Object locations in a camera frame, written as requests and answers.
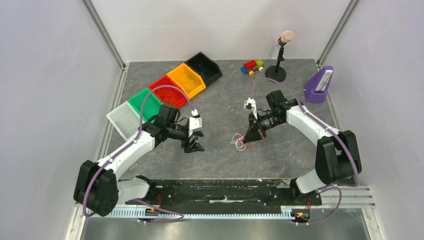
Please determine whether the orange cable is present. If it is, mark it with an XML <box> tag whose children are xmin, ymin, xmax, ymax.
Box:
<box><xmin>158</xmin><ymin>87</ymin><xmax>180</xmax><ymax>104</ymax></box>

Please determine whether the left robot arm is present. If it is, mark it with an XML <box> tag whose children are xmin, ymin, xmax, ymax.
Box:
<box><xmin>73</xmin><ymin>104</ymin><xmax>205</xmax><ymax>217</ymax></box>

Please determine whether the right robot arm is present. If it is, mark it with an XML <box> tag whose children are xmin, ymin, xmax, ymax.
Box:
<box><xmin>243</xmin><ymin>90</ymin><xmax>362</xmax><ymax>204</ymax></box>

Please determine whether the red bin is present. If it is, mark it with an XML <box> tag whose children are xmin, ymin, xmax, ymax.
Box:
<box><xmin>148</xmin><ymin>75</ymin><xmax>188</xmax><ymax>108</ymax></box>

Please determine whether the green bin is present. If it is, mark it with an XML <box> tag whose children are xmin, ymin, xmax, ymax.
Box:
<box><xmin>127</xmin><ymin>87</ymin><xmax>163</xmax><ymax>122</ymax></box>

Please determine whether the yellow bin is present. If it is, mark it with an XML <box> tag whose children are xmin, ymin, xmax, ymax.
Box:
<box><xmin>166</xmin><ymin>63</ymin><xmax>206</xmax><ymax>100</ymax></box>

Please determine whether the microphone on stand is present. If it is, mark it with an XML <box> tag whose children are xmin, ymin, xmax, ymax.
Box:
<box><xmin>265</xmin><ymin>30</ymin><xmax>294</xmax><ymax>82</ymax></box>

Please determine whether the toy brick car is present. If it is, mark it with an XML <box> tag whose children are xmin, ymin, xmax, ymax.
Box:
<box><xmin>240</xmin><ymin>59</ymin><xmax>264</xmax><ymax>76</ymax></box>

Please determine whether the white bin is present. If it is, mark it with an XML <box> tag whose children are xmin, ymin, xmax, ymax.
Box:
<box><xmin>106</xmin><ymin>101</ymin><xmax>140</xmax><ymax>141</ymax></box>

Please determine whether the purple metronome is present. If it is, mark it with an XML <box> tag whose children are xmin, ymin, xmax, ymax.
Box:
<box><xmin>303</xmin><ymin>65</ymin><xmax>334</xmax><ymax>104</ymax></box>

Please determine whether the black bin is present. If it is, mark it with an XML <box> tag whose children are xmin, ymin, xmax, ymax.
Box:
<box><xmin>184</xmin><ymin>52</ymin><xmax>223</xmax><ymax>87</ymax></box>

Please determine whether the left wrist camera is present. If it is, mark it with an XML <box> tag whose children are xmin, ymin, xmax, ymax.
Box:
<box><xmin>188</xmin><ymin>109</ymin><xmax>203</xmax><ymax>137</ymax></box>

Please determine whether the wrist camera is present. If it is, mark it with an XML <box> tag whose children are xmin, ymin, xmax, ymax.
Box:
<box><xmin>243</xmin><ymin>97</ymin><xmax>258</xmax><ymax>119</ymax></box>
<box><xmin>188</xmin><ymin>109</ymin><xmax>203</xmax><ymax>137</ymax></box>

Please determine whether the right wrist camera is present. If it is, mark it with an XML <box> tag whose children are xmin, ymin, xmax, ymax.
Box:
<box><xmin>243</xmin><ymin>97</ymin><xmax>258</xmax><ymax>119</ymax></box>

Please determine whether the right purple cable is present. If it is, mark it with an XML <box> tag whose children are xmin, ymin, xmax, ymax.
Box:
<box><xmin>251</xmin><ymin>77</ymin><xmax>361</xmax><ymax>227</ymax></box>

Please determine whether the purple cable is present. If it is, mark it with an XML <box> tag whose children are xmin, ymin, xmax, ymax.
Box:
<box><xmin>82</xmin><ymin>84</ymin><xmax>200</xmax><ymax>225</ymax></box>
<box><xmin>251</xmin><ymin>77</ymin><xmax>361</xmax><ymax>227</ymax></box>

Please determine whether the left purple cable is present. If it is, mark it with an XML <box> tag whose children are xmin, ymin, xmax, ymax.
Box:
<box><xmin>82</xmin><ymin>84</ymin><xmax>200</xmax><ymax>225</ymax></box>

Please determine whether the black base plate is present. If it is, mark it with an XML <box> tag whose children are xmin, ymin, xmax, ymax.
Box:
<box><xmin>141</xmin><ymin>178</ymin><xmax>322</xmax><ymax>215</ymax></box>

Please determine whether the slotted cable duct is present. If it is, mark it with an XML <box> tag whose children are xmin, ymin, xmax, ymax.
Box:
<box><xmin>105</xmin><ymin>207</ymin><xmax>295</xmax><ymax>220</ymax></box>

